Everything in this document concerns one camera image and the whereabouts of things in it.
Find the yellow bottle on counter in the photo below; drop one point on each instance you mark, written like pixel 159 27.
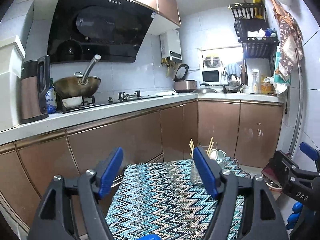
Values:
pixel 266 87

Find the dark red dustpan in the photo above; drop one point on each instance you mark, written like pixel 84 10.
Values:
pixel 270 178

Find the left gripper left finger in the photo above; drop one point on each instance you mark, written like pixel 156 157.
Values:
pixel 55 218

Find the metal pan lid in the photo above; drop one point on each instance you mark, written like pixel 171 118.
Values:
pixel 204 88

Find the rice cooker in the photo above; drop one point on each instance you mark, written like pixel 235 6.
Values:
pixel 181 83

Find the white water heater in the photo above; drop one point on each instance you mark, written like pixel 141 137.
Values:
pixel 170 45

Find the gas stove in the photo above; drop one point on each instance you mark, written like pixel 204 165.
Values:
pixel 91 102

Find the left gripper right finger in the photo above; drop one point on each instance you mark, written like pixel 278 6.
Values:
pixel 261 217

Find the blue hanging towel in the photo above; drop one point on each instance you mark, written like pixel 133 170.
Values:
pixel 233 69

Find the brown electric kettle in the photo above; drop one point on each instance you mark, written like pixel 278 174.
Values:
pixel 35 83

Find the white small bowl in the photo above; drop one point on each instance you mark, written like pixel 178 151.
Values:
pixel 72 102

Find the zigzag woven table mat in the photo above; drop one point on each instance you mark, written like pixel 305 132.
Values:
pixel 159 198

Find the brass wok with handle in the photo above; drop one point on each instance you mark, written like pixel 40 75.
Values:
pixel 83 85

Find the black wall rack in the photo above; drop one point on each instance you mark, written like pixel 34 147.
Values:
pixel 258 40

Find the white microwave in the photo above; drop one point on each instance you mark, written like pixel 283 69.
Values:
pixel 213 77

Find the blue gloved right hand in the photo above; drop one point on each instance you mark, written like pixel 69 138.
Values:
pixel 293 218

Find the blue white salt bag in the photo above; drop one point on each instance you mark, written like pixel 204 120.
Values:
pixel 51 101

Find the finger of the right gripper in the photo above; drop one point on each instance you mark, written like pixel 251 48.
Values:
pixel 311 152

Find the brown patterned hanging cloth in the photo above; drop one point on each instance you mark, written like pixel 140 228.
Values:
pixel 291 49

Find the white ceramic spoon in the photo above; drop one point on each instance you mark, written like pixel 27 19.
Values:
pixel 214 155

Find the black range hood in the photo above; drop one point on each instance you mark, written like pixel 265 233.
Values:
pixel 113 29

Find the chopstick in holder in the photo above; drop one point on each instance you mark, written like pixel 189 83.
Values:
pixel 191 145

